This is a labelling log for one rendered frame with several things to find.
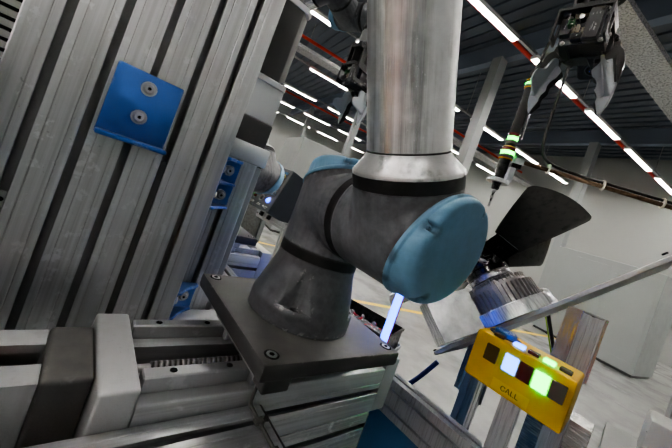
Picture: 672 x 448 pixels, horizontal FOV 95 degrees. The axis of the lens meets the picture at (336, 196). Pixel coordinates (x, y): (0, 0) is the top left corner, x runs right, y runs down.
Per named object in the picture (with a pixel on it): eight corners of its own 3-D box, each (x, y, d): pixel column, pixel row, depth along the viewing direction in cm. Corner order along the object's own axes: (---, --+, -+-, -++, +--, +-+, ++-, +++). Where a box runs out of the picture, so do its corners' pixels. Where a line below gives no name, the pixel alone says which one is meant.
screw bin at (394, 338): (398, 348, 104) (405, 328, 104) (379, 361, 90) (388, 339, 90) (345, 316, 115) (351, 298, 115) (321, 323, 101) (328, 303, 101)
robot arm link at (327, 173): (330, 242, 54) (357, 170, 54) (382, 273, 43) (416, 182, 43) (270, 227, 47) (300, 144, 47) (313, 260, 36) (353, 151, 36)
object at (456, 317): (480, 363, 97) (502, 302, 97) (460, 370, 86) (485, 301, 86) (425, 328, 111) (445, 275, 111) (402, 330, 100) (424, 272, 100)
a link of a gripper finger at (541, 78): (507, 94, 53) (547, 45, 50) (516, 109, 57) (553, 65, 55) (523, 101, 51) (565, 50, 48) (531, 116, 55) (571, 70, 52)
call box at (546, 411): (566, 427, 56) (586, 372, 56) (556, 444, 49) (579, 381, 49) (478, 370, 67) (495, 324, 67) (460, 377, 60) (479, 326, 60)
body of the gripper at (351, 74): (333, 83, 85) (348, 42, 85) (353, 98, 91) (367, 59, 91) (353, 81, 79) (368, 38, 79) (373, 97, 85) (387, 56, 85)
